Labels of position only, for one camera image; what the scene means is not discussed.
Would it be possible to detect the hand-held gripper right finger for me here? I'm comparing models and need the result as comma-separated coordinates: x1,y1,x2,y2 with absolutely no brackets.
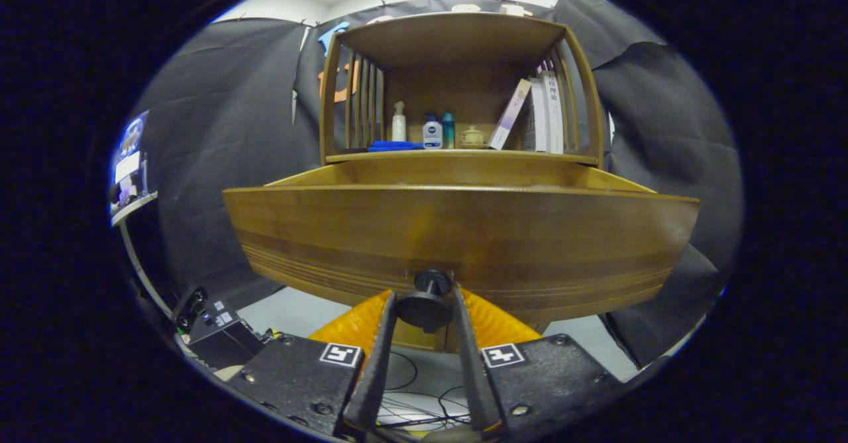
452,285,627,440

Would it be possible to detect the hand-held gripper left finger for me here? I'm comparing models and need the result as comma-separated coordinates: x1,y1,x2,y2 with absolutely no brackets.
229,289,398,440

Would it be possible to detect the wooden drawer with black knob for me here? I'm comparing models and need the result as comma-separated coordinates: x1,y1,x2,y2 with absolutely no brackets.
222,155,701,354

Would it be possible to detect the wooden countertop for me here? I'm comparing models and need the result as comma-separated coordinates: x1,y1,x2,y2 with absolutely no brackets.
325,148,599,166

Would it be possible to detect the wooden cabinet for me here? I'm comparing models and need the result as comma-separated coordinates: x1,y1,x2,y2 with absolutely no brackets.
318,11,607,354

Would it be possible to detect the black electronic box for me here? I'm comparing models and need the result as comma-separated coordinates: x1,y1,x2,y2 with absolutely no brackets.
171,286,266,369

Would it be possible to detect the purple and white book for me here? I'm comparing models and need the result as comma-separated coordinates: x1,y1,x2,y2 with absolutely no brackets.
488,78,533,151

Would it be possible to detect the black backdrop cloth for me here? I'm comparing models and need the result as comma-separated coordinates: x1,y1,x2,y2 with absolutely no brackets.
132,0,746,371

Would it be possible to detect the plain white book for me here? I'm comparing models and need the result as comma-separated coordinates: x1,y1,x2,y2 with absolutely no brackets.
530,75,549,152

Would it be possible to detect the white book with printed spine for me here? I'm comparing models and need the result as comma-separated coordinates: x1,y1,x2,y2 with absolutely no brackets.
542,69,565,154

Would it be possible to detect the white side table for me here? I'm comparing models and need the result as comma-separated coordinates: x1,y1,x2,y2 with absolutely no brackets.
109,191,174,318

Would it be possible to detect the white paper note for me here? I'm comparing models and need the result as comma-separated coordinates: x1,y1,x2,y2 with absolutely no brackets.
115,152,141,184

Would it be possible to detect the tangle of black cables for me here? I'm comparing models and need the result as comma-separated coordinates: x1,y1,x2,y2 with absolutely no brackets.
381,350,474,430

